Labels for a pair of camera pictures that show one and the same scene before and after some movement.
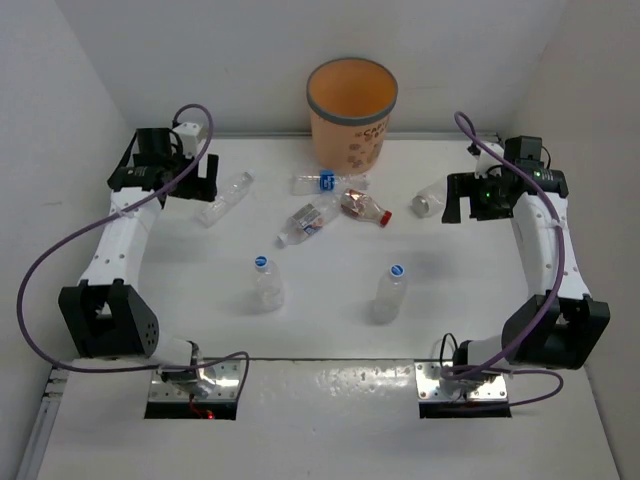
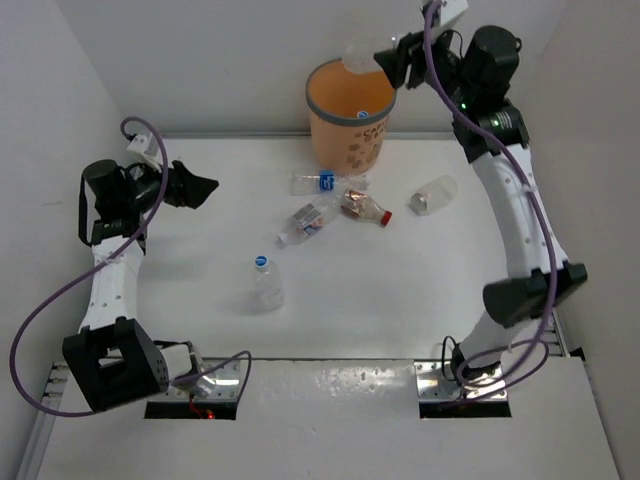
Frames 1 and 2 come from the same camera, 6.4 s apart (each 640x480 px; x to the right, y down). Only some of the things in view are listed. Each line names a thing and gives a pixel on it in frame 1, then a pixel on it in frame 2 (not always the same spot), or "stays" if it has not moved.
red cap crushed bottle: (360, 204) stays
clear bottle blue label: (328, 181) stays
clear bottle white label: (315, 215) stays
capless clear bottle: (429, 201) stays
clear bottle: (226, 201) to (359, 59)
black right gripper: (458, 186) to (410, 51)
